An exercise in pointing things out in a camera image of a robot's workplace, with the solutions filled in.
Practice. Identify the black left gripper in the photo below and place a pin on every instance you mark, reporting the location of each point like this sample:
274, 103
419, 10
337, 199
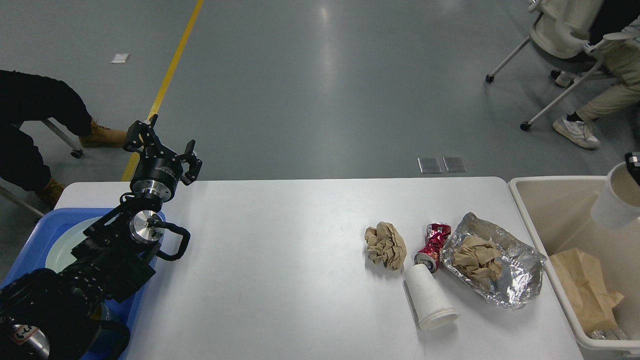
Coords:
155, 175

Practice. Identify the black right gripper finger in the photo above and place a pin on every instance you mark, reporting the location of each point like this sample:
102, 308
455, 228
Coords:
632, 163

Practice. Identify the white paper cup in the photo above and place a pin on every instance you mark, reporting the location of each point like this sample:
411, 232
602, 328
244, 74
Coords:
618, 202
433, 308

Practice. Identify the brown paper bag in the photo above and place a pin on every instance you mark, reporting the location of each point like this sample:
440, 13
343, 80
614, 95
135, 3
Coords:
582, 280

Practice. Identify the green plate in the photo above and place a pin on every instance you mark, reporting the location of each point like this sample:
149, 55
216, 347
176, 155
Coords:
59, 257

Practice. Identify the foil wrapper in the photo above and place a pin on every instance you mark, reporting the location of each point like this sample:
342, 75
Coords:
522, 265

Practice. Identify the crushed red soda can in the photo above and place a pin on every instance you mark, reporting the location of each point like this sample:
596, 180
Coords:
435, 239

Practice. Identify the brown paper ball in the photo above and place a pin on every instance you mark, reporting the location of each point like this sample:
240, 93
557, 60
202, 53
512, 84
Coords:
385, 245

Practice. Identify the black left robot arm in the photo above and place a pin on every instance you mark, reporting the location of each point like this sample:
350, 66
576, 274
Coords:
48, 315

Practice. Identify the tan boot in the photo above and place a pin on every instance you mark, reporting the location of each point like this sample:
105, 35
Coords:
102, 136
51, 193

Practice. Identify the beige plastic bin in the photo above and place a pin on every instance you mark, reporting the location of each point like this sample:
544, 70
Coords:
556, 211

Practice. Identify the grey chair leg with caster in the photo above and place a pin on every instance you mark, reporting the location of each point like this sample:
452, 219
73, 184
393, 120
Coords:
76, 149

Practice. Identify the white office chair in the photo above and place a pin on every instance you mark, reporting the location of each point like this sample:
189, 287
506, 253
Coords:
560, 35

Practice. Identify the clear plastic bottle in bin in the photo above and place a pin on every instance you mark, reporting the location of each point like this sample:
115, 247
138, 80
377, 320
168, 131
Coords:
609, 334

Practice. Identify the silver floor plate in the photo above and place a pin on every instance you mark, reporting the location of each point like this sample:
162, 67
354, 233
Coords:
429, 165
455, 164

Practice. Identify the crumpled paper in foil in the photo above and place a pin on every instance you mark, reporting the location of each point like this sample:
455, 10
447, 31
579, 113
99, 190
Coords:
478, 260

